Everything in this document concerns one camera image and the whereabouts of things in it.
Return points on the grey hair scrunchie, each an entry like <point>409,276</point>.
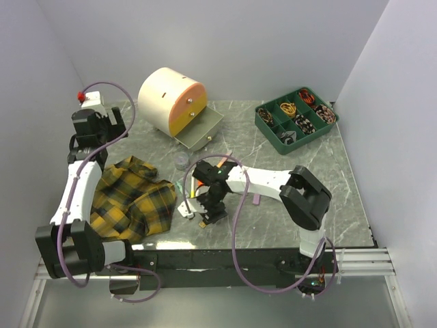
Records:
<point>288,137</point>

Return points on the yellow plaid shirt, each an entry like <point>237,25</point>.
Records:
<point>130,203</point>

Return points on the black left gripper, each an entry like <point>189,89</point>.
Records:
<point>116,130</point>

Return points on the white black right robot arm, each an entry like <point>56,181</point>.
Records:
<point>305,198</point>

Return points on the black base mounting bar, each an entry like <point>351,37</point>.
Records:
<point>186,268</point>

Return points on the lilac highlighter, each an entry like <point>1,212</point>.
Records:
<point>256,199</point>

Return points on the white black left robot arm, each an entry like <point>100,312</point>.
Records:
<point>69,241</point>

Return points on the pink black hair scrunchie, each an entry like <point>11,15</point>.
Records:
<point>325,114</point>

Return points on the beige black hair scrunchie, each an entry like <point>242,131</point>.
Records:
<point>304,124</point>

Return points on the clear jar with beads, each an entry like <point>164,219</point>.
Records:
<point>181,161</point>

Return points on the yellow marker pen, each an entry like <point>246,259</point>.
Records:
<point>193,188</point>

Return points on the small green stapler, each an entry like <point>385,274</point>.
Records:
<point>179,186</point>

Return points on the green compartment organizer tray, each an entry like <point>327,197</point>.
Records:
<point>306,100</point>

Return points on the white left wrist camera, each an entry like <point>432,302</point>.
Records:
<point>91,100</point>

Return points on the brown black hair scrunchie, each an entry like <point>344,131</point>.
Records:
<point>266,116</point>

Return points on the aluminium rail frame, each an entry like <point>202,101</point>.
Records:
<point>353,287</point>

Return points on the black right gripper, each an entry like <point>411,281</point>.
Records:
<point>209,216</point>

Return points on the round beige drawer cabinet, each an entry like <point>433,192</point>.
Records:
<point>178,106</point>

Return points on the orange pink marker pen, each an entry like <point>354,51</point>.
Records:
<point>225,158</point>

